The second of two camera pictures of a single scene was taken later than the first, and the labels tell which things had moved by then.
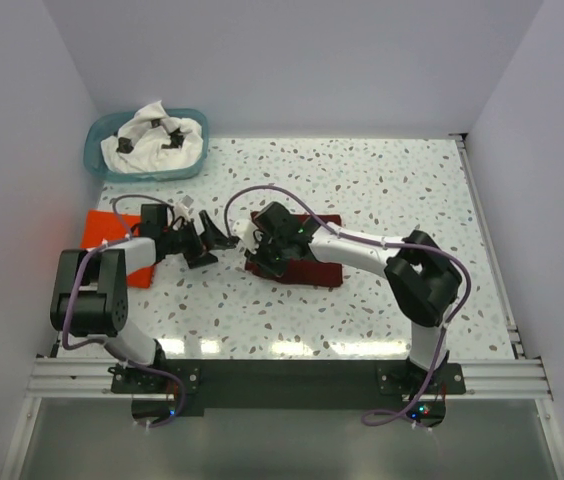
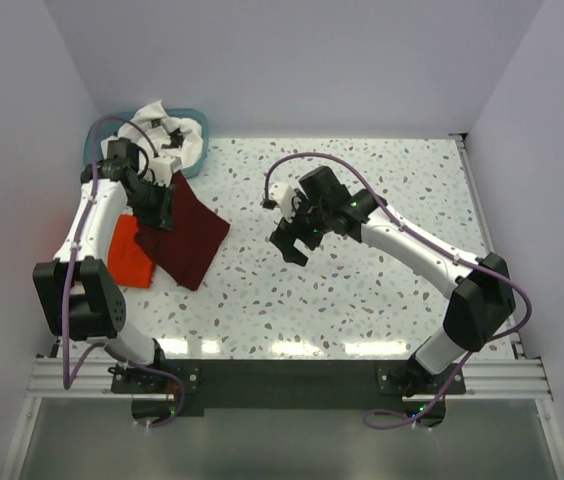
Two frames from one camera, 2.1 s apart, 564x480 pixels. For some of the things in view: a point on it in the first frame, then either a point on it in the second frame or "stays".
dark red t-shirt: [307, 271] to [186, 251]
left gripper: [197, 245] to [157, 209]
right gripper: [260, 247] to [297, 233]
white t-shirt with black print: [154, 140] stays
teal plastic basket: [105, 129] stays
